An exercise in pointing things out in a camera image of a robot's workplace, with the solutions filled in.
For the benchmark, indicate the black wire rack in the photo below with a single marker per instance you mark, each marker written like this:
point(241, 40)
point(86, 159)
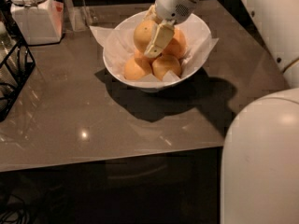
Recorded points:
point(16, 64)

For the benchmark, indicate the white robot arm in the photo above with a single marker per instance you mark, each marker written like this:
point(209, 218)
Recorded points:
point(260, 156)

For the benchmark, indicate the white ceramic lidded jar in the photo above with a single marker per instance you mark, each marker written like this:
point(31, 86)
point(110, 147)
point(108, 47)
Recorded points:
point(40, 21)

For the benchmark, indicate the orange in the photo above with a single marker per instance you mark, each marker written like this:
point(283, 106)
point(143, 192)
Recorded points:
point(142, 34)
point(137, 66)
point(166, 63)
point(177, 46)

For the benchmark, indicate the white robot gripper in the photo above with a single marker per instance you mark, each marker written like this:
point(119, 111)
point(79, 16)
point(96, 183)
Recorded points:
point(172, 4)

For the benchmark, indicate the clear acrylic stand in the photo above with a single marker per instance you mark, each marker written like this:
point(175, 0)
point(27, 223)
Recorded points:
point(79, 17)

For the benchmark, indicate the white ceramic bowl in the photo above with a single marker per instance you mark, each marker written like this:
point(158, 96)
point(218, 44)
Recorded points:
point(193, 25)

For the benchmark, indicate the white paper bowl liner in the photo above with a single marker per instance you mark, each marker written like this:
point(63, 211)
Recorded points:
point(118, 47)

